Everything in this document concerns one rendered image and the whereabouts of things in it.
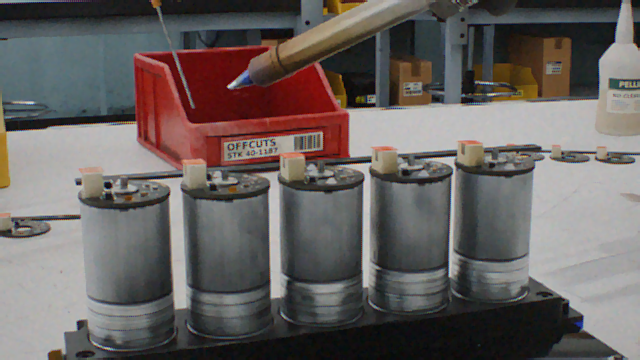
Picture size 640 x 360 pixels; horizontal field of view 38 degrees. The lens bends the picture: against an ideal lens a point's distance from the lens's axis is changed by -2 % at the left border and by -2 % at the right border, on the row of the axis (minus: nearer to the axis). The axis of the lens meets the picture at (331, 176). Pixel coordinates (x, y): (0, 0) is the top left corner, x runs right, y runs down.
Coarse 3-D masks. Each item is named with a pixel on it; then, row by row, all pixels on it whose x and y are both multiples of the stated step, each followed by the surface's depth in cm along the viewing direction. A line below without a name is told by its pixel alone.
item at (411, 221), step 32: (384, 192) 27; (416, 192) 27; (448, 192) 28; (384, 224) 28; (416, 224) 27; (448, 224) 28; (384, 256) 28; (416, 256) 28; (448, 256) 28; (384, 288) 28; (416, 288) 28
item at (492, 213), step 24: (456, 168) 29; (456, 192) 29; (480, 192) 28; (504, 192) 28; (528, 192) 29; (456, 216) 29; (480, 216) 28; (504, 216) 28; (528, 216) 29; (456, 240) 29; (480, 240) 29; (504, 240) 28; (528, 240) 29; (456, 264) 29; (480, 264) 29; (504, 264) 29; (528, 264) 29; (456, 288) 29; (480, 288) 29; (504, 288) 29
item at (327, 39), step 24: (384, 0) 22; (408, 0) 22; (432, 0) 21; (456, 0) 21; (336, 24) 23; (360, 24) 23; (384, 24) 22; (288, 48) 24; (312, 48) 23; (336, 48) 23; (264, 72) 24; (288, 72) 24
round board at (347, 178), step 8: (304, 168) 28; (328, 168) 28; (336, 168) 28; (344, 168) 28; (280, 176) 27; (304, 176) 27; (312, 176) 26; (336, 176) 27; (344, 176) 27; (352, 176) 27; (360, 176) 27; (288, 184) 26; (296, 184) 26; (304, 184) 26; (312, 184) 26; (320, 184) 26; (328, 184) 26; (336, 184) 26; (344, 184) 26; (352, 184) 26
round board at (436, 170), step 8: (416, 160) 29; (424, 160) 29; (400, 168) 27; (408, 168) 27; (424, 168) 28; (432, 168) 28; (440, 168) 28; (448, 168) 28; (376, 176) 28; (384, 176) 27; (392, 176) 27; (400, 176) 27; (408, 176) 27; (416, 176) 27; (424, 176) 27; (432, 176) 27; (440, 176) 27; (448, 176) 28
